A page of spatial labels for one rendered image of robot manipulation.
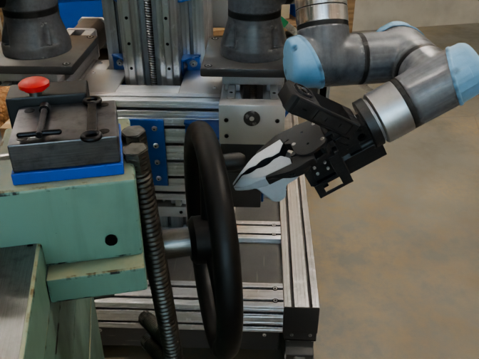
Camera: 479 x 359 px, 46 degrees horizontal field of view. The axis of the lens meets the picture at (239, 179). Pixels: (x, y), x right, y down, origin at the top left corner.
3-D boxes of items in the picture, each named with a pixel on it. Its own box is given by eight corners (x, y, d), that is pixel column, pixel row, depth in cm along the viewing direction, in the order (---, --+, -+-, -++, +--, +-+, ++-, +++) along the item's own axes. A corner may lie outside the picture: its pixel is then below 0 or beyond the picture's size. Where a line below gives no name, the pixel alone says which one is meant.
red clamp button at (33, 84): (49, 93, 56) (47, 83, 55) (17, 95, 55) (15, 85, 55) (51, 82, 58) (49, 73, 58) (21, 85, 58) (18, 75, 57)
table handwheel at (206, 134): (242, 389, 73) (269, 290, 50) (83, 417, 69) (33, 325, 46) (207, 205, 90) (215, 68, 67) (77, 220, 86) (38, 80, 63)
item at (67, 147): (124, 174, 53) (117, 121, 50) (1, 186, 51) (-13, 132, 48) (120, 117, 64) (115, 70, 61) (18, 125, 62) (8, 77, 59)
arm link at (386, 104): (405, 97, 72) (380, 70, 78) (372, 115, 72) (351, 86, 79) (420, 139, 76) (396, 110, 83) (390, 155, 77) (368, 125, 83)
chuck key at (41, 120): (62, 138, 51) (60, 128, 50) (16, 142, 50) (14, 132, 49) (66, 108, 56) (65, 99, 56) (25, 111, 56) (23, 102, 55)
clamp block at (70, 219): (144, 257, 57) (136, 181, 52) (3, 276, 54) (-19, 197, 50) (136, 182, 69) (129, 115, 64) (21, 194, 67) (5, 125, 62)
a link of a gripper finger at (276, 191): (253, 221, 80) (311, 191, 79) (234, 194, 77) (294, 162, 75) (249, 208, 83) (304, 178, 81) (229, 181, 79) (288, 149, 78)
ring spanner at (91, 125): (102, 142, 50) (102, 137, 50) (79, 144, 50) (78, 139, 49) (102, 98, 58) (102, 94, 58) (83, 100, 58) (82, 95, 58)
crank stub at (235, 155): (246, 173, 77) (248, 162, 75) (204, 177, 76) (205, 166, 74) (243, 159, 79) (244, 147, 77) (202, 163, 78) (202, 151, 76)
